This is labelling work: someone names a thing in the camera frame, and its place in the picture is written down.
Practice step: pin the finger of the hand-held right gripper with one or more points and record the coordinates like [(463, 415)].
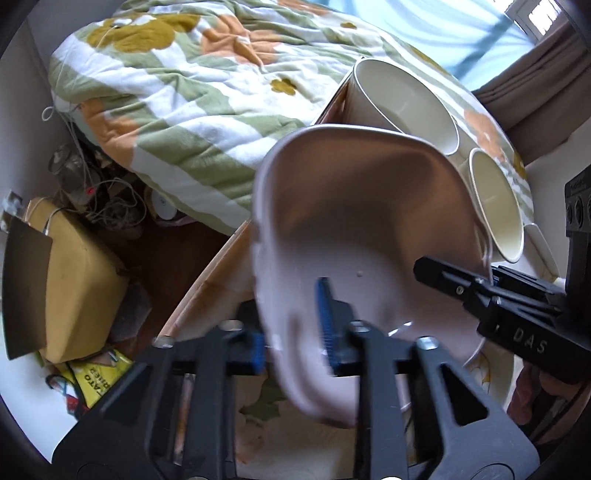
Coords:
[(526, 281), (450, 279)]

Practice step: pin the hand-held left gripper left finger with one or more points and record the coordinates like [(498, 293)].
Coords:
[(256, 353)]

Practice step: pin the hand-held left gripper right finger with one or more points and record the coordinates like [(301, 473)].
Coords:
[(328, 332)]

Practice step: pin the person's right hand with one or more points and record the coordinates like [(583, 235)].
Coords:
[(531, 390)]

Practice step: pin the cream round bowl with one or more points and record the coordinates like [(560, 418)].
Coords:
[(496, 207)]

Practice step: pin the floral tablecloth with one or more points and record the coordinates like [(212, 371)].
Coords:
[(286, 443)]

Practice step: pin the yellow snack packet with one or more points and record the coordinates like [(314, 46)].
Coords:
[(99, 374)]

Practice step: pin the brown curtain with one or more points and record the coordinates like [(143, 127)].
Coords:
[(545, 92)]

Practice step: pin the cream cup left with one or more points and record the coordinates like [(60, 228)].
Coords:
[(406, 92)]

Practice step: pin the beige box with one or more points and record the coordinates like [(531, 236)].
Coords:
[(78, 277)]

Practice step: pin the power strip with red light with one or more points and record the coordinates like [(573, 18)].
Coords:
[(87, 191)]

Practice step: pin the dark flat board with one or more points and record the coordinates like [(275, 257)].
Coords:
[(25, 286)]

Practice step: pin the light blue cloth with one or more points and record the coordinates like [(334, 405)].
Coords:
[(438, 27)]

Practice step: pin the window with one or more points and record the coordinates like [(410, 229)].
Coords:
[(531, 11)]

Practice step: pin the floral striped blanket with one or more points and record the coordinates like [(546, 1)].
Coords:
[(184, 92)]

